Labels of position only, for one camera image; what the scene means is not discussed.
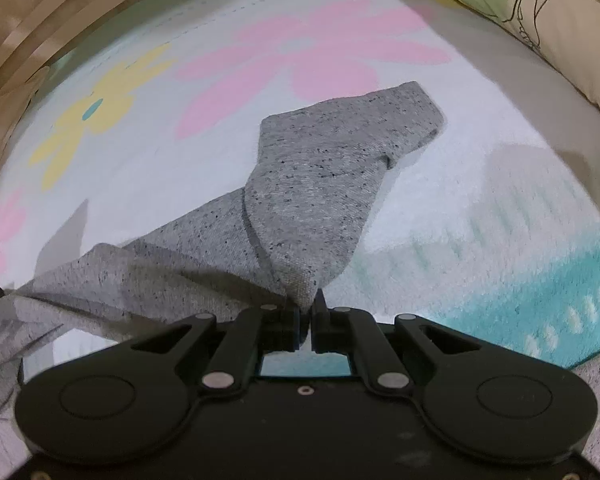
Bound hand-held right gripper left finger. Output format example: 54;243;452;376
129;304;301;394

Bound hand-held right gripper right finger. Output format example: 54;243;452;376
310;288;482;396

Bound grey speckled pants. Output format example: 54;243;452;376
0;81;448;461

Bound floral printed blanket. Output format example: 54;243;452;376
0;0;600;376

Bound beige wooden headboard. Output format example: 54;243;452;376
0;0;146;211

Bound beige patterned pillow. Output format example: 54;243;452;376
380;0;600;133

